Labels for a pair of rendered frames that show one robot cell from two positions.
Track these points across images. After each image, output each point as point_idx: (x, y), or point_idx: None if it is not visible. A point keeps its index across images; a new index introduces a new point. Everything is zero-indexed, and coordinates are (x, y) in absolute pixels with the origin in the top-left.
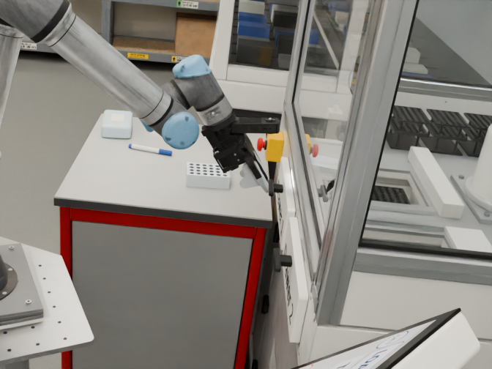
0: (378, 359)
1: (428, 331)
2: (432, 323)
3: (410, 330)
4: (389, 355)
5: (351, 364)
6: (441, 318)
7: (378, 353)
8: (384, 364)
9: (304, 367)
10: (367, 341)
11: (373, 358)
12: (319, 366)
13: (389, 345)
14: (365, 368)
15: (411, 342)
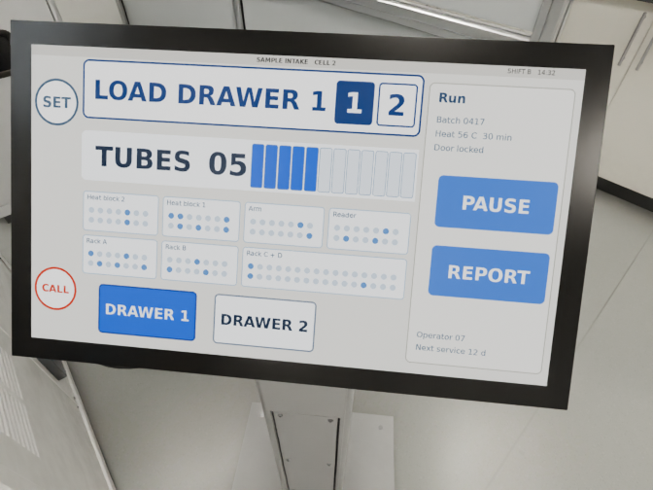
0: (127, 71)
1: (76, 27)
2: (42, 44)
3: (41, 81)
4: (126, 53)
5: (112, 131)
6: (37, 32)
7: (100, 91)
8: (158, 39)
9: (41, 290)
10: (15, 183)
11: (115, 90)
12: (61, 239)
13: (78, 90)
14: (150, 75)
15: (100, 37)
